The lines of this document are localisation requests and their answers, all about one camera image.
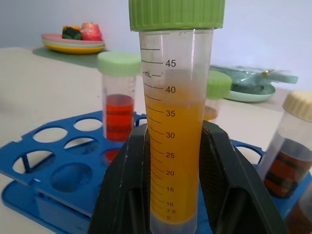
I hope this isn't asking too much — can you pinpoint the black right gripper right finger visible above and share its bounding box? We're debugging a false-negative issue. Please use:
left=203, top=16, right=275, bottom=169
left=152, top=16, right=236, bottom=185
left=196, top=119, right=290, bottom=234

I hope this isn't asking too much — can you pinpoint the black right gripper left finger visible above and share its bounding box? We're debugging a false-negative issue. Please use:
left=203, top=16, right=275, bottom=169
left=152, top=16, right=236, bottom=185
left=87, top=122, right=151, bottom=234

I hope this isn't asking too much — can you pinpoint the yellow liquid tube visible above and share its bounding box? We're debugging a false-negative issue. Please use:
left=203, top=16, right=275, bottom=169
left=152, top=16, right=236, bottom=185
left=128, top=0, right=225, bottom=234

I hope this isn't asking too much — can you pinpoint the blue test tube rack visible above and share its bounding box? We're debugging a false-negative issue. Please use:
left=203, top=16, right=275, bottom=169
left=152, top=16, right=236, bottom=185
left=0, top=110, right=312, bottom=234

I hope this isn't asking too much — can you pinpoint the dark red tube, cream cap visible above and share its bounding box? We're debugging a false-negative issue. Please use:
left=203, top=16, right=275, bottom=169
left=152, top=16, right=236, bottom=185
left=258, top=90, right=312, bottom=199

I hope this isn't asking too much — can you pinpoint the red liquid tube, green cap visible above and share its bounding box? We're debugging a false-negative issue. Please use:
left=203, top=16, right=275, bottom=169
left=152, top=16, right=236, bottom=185
left=97, top=51, right=141, bottom=164

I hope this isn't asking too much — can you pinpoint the orange liquid tube, green cap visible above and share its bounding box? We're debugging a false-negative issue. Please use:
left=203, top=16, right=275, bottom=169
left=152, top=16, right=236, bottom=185
left=203, top=70, right=233, bottom=122

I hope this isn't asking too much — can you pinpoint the mint green plate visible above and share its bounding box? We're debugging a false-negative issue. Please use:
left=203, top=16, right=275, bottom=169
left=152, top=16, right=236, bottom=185
left=225, top=82, right=276, bottom=102

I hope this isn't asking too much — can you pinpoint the clear plastic bag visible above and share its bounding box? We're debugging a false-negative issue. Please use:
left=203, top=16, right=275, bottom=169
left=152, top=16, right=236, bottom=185
left=210, top=64, right=299, bottom=86

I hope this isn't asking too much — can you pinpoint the green placemat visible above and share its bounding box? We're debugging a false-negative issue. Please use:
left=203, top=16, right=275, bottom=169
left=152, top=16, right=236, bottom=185
left=32, top=46, right=127, bottom=69

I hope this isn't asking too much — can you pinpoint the stack of pastel plates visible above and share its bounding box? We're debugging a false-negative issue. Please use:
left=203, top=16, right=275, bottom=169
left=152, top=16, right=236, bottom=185
left=40, top=33, right=106, bottom=55

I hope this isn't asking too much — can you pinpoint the pink toy cake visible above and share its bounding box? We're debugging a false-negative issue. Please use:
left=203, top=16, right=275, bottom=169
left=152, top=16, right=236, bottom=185
left=80, top=21, right=102, bottom=41

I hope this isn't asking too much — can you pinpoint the black and green toy food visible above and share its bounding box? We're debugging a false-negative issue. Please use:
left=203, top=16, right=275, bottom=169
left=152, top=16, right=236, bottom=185
left=61, top=25, right=83, bottom=40

